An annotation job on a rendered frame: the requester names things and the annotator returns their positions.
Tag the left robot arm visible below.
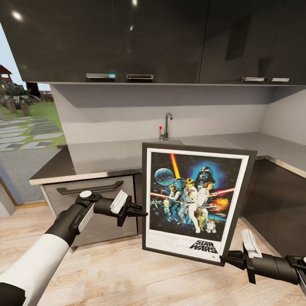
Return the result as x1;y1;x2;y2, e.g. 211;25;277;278
0;190;148;306

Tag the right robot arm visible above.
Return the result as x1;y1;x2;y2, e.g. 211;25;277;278
219;229;306;297

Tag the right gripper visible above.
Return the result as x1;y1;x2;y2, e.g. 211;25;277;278
219;245;280;284

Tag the poster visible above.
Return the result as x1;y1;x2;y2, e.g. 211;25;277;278
142;142;258;267

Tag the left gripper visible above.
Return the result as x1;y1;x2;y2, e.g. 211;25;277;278
104;195;148;227

